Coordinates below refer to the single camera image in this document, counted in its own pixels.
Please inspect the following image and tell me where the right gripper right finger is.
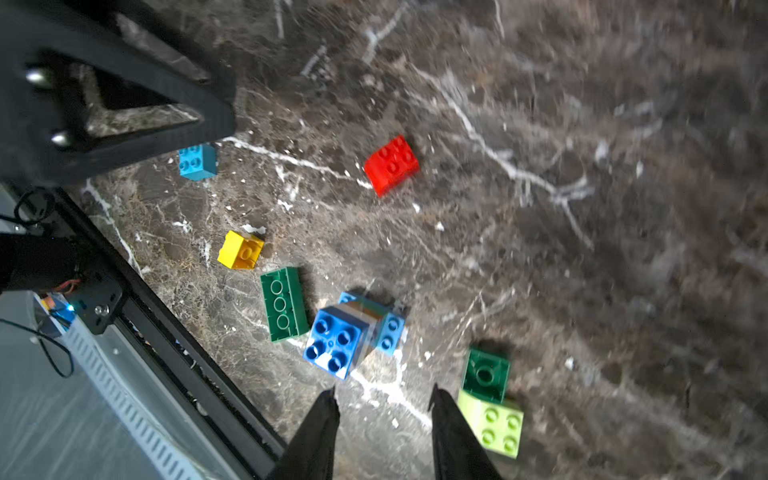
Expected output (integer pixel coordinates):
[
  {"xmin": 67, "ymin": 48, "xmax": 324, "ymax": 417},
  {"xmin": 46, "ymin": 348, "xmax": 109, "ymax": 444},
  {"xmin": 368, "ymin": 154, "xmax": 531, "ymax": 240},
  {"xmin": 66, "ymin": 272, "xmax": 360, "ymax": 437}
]
[{"xmin": 429, "ymin": 384, "xmax": 501, "ymax": 479}]

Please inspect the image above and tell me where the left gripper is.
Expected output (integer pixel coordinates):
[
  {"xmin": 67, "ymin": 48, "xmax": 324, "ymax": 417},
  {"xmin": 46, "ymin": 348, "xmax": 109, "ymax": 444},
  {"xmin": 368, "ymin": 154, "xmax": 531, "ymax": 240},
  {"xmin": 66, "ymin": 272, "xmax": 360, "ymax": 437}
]
[{"xmin": 1, "ymin": 1, "xmax": 236, "ymax": 186}]

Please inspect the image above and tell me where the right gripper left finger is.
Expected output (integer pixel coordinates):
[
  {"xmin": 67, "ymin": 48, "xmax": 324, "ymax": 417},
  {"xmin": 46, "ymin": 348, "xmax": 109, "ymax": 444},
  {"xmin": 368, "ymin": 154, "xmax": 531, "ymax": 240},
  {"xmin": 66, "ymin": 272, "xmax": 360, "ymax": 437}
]
[{"xmin": 267, "ymin": 387, "xmax": 340, "ymax": 480}]

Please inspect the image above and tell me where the dark blue lego brick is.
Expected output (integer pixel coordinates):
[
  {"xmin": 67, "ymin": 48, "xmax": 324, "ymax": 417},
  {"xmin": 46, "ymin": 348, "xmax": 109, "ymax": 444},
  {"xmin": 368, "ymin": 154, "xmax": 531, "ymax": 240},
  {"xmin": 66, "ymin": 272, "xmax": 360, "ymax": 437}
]
[{"xmin": 303, "ymin": 303, "xmax": 378, "ymax": 380}]

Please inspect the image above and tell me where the long green lego brick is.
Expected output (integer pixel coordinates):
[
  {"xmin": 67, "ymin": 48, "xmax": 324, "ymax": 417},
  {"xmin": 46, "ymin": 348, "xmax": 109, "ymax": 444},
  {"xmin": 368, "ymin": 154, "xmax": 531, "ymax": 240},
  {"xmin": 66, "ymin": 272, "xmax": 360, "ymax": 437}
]
[{"xmin": 260, "ymin": 267, "xmax": 309, "ymax": 343}]

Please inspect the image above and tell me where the red lego brick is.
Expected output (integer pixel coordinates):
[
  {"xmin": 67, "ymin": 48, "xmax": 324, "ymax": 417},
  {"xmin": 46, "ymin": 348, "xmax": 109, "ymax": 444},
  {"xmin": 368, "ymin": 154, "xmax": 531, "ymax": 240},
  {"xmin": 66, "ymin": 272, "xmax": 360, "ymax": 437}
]
[{"xmin": 364, "ymin": 135, "xmax": 420, "ymax": 197}]

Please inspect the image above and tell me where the long blue lego brick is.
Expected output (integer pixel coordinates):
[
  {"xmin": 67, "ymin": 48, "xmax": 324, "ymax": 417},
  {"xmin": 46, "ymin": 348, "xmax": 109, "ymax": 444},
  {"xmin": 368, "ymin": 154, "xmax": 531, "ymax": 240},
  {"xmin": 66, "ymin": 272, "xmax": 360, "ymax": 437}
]
[{"xmin": 339, "ymin": 292, "xmax": 405, "ymax": 356}]

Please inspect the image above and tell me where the cream lego brick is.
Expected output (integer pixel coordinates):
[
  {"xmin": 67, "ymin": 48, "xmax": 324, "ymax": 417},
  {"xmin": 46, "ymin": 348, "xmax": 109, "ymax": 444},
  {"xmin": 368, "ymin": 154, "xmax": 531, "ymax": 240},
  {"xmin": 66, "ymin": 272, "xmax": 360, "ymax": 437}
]
[{"xmin": 457, "ymin": 390, "xmax": 524, "ymax": 459}]

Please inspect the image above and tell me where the dark green lego brick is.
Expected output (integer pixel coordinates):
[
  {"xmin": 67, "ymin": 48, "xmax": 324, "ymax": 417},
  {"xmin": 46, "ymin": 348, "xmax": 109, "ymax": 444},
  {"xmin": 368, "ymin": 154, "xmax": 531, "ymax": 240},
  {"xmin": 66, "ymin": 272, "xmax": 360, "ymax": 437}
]
[{"xmin": 462, "ymin": 347, "xmax": 510, "ymax": 404}]

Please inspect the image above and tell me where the cyan lego brick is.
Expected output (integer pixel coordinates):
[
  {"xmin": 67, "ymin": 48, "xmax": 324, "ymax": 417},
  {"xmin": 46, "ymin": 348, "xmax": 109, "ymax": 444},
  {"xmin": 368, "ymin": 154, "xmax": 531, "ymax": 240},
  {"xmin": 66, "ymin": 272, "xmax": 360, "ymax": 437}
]
[{"xmin": 178, "ymin": 144, "xmax": 217, "ymax": 181}]

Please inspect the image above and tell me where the yellow lego brick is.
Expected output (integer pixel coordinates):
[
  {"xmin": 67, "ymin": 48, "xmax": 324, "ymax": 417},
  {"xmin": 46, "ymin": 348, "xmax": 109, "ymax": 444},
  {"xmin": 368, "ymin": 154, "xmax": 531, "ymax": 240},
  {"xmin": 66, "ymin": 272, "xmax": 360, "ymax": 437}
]
[{"xmin": 217, "ymin": 231, "xmax": 264, "ymax": 270}]

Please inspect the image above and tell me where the white perforated strip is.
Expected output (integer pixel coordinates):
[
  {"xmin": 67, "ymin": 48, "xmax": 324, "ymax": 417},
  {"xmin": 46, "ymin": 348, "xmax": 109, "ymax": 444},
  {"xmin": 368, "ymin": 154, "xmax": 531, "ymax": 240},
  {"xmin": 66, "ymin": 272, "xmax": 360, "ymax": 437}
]
[{"xmin": 62, "ymin": 321, "xmax": 206, "ymax": 480}]

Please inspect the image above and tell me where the small circuit board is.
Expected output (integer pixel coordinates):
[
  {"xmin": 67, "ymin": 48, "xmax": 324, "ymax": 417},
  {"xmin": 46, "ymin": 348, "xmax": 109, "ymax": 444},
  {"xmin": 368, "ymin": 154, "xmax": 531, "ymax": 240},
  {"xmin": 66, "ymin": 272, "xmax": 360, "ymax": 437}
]
[{"xmin": 39, "ymin": 294, "xmax": 77, "ymax": 327}]

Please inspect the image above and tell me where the black mounting rail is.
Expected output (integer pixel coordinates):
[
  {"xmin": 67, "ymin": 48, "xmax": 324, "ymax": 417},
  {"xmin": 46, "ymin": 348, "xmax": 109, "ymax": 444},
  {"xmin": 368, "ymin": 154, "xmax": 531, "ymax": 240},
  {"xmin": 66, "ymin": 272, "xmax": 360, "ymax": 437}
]
[{"xmin": 49, "ymin": 188, "xmax": 285, "ymax": 479}]

